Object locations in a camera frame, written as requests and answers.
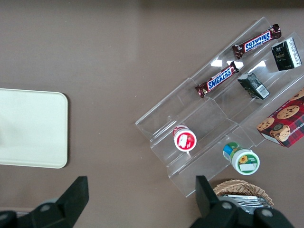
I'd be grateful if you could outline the cream plastic tray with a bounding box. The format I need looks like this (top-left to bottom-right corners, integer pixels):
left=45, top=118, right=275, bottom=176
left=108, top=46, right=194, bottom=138
left=0, top=88, right=69, bottom=169

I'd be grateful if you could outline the green sunflower yogurt cup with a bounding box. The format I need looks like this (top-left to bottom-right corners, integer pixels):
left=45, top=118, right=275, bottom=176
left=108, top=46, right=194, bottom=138
left=222, top=142, right=260, bottom=176

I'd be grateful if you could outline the clear acrylic stepped display stand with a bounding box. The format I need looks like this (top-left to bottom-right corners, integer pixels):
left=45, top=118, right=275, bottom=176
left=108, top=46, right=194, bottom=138
left=189, top=16, right=304, bottom=147
left=134, top=77, right=257, bottom=198

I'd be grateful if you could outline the Snickers chocolate bar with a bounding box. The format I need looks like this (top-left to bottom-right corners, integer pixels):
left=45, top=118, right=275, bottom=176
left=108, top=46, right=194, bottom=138
left=194, top=60, right=240, bottom=98
left=232, top=23, right=282, bottom=60

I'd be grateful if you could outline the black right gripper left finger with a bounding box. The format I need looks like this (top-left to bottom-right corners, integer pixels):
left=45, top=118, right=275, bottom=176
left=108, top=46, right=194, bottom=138
left=16, top=176, right=90, bottom=228

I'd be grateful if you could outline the red tartan cookie box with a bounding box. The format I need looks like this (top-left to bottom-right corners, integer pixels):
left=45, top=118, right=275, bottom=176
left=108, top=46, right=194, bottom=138
left=256, top=87, right=304, bottom=148

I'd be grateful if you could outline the wicker basket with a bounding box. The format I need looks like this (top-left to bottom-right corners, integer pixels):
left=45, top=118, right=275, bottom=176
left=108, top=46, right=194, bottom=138
left=212, top=179, right=275, bottom=208

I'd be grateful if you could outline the silver foil wrapped sandwich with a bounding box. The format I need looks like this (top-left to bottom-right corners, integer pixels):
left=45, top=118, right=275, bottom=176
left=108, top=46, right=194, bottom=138
left=219, top=194, right=272, bottom=215

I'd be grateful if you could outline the red strawberry yogurt cup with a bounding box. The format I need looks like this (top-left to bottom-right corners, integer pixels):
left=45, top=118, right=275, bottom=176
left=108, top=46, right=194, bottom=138
left=172, top=125, right=198, bottom=152

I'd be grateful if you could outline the dark green drink carton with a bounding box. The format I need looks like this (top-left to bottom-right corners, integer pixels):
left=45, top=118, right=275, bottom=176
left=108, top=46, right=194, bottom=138
left=271, top=38, right=303, bottom=72
left=237, top=72, right=271, bottom=100

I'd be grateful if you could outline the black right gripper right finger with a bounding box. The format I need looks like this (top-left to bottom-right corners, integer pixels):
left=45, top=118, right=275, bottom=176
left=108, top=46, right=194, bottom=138
left=189, top=175, right=255, bottom=228

